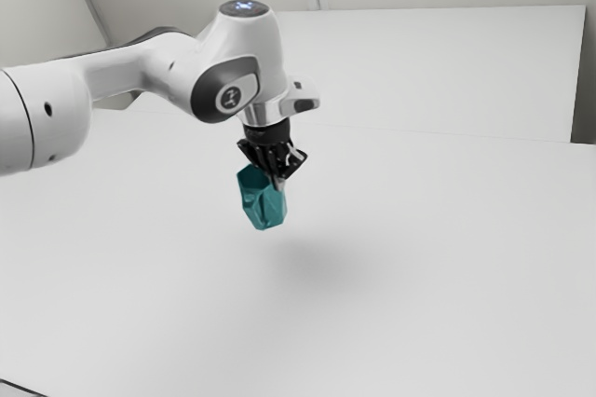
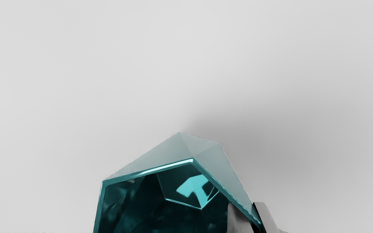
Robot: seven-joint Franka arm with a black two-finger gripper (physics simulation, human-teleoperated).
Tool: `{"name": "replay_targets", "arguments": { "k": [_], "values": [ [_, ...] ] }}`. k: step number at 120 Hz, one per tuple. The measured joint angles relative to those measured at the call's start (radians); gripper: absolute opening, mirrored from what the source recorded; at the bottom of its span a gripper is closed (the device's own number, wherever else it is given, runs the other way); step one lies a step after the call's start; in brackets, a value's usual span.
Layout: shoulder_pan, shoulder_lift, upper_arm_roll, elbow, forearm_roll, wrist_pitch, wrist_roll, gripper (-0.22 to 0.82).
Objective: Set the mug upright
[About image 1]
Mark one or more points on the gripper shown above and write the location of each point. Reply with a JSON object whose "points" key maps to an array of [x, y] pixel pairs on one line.
{"points": [[267, 147]]}

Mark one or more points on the teal faceted mug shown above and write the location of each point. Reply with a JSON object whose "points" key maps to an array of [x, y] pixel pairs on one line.
{"points": [[261, 203]]}

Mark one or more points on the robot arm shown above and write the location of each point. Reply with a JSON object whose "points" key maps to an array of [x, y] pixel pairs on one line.
{"points": [[139, 71]]}

